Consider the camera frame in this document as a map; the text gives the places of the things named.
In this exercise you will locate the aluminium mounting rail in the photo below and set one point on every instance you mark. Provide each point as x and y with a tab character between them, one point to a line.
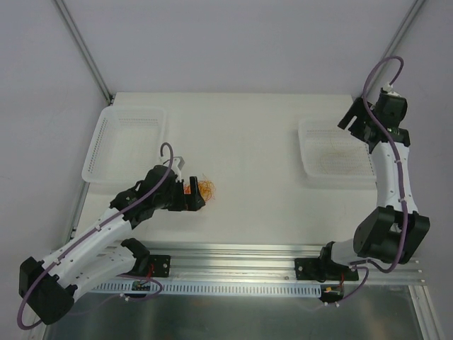
259	263

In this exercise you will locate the aluminium frame post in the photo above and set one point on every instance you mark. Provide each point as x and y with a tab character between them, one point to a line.
82	47
398	38

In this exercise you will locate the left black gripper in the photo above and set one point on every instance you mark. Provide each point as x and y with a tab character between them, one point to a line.
182	197

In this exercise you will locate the right aluminium frame post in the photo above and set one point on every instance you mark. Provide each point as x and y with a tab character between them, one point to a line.
398	38

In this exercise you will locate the left white plastic basket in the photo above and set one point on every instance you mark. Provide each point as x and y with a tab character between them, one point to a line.
125	144

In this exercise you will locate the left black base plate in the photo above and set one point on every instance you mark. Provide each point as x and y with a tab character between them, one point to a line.
155	266

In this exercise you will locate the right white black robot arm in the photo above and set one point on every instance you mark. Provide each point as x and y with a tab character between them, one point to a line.
393	231

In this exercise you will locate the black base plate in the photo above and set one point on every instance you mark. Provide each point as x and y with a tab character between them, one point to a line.
315	269
155	266

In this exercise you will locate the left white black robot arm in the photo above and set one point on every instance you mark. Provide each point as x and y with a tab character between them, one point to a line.
50	287

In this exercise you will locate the white plastic basket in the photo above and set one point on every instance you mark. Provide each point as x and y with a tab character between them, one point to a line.
332	158
125	144

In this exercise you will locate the right white plastic basket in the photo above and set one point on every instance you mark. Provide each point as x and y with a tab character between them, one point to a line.
332	158

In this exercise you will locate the white slotted cable duct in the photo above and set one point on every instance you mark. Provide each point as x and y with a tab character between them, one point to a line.
178	287

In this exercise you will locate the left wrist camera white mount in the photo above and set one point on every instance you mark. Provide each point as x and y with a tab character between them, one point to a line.
177	165

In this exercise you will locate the left aluminium frame post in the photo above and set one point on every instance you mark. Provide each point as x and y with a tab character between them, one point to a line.
82	47

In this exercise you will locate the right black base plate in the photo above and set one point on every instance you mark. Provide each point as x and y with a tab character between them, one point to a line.
315	269

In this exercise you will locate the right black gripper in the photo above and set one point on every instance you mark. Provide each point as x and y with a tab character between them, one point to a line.
356	120

